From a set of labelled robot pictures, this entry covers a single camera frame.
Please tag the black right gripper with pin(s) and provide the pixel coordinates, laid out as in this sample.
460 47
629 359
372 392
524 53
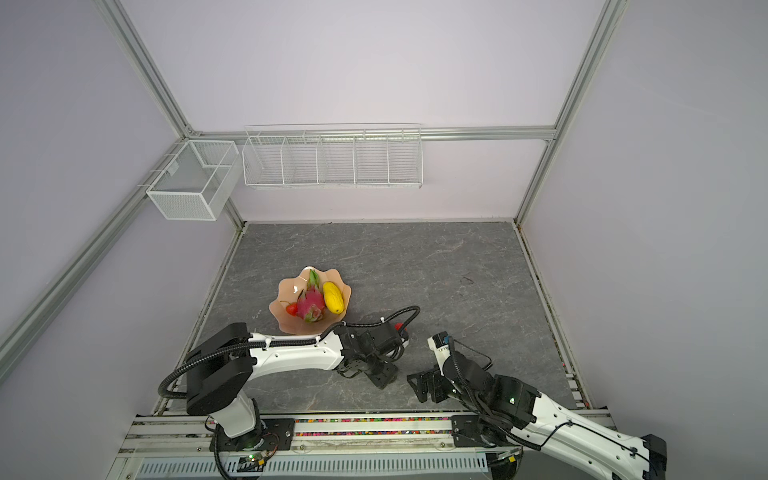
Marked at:
437 392

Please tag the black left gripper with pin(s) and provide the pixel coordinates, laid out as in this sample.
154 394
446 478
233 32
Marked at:
388 375

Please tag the yellow fake mango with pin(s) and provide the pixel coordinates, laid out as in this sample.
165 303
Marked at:
333 298

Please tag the pink fake dragon fruit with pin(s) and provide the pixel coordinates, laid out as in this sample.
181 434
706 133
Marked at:
311 300

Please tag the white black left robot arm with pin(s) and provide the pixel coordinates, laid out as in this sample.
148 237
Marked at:
212 378

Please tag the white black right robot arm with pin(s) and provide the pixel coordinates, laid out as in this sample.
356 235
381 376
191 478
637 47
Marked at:
505 411

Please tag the pink scalloped fruit bowl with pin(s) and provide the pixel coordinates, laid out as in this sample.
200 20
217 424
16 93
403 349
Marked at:
289 290

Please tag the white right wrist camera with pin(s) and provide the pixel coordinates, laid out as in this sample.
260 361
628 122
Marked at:
439 345

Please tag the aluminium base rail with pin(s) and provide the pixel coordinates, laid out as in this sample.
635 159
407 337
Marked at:
382 445

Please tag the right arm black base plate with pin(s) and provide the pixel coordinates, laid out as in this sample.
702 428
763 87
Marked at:
468 430

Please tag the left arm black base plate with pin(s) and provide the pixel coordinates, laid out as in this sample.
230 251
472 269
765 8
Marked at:
272 434

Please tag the white wire wall rack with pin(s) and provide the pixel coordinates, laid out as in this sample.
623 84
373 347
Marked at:
333 155

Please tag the white mesh wall basket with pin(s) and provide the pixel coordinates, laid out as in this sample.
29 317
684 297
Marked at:
198 180

